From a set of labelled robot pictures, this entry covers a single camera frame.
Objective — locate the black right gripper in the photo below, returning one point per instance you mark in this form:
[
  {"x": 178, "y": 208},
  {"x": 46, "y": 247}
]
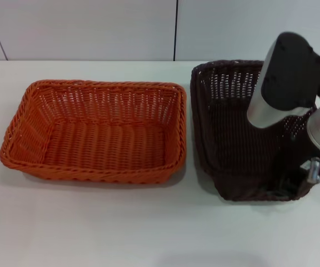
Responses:
[{"x": 290, "y": 169}]

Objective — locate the dark brown woven basket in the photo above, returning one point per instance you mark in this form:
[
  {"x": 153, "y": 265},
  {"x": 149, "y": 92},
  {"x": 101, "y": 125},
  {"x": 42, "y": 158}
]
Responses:
[{"x": 232, "y": 133}]

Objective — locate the silver and black right arm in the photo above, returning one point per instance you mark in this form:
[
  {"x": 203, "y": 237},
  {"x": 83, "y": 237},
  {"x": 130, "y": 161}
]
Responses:
[{"x": 262, "y": 111}]

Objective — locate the orange woven plastic basket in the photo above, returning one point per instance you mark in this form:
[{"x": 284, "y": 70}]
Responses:
[{"x": 107, "y": 144}]

